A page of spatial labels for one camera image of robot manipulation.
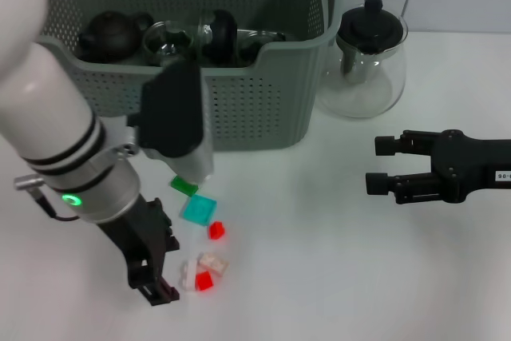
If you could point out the glass teacup with black sleeve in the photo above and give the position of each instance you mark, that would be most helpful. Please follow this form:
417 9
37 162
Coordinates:
165 41
255 47
223 37

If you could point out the small red stud brick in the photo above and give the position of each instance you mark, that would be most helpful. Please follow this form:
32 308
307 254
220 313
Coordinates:
216 231

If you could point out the opaque green two-stud brick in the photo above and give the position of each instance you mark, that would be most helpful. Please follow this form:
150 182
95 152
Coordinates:
181 187

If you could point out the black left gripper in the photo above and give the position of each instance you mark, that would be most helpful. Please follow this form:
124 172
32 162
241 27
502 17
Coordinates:
139 241

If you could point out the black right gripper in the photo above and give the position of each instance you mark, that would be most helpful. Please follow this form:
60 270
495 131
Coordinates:
471 163

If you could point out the grey-green perforated storage bin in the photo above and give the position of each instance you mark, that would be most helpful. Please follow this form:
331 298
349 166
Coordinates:
259 109

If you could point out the teal square brick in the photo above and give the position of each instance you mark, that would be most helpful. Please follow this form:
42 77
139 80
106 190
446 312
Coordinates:
199 209

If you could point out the orange-red small square brick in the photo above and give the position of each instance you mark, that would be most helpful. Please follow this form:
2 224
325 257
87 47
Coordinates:
205 281

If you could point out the translucent white wide brick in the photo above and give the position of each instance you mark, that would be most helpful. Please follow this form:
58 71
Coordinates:
213 264

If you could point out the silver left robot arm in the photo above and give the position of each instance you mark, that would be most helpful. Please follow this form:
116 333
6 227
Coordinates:
44 109

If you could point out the glass teapot with black lid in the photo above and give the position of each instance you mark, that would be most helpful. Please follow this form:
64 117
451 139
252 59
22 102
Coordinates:
371 25

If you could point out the black clay teapot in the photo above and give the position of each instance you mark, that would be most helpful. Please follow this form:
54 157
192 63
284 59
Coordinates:
109 35

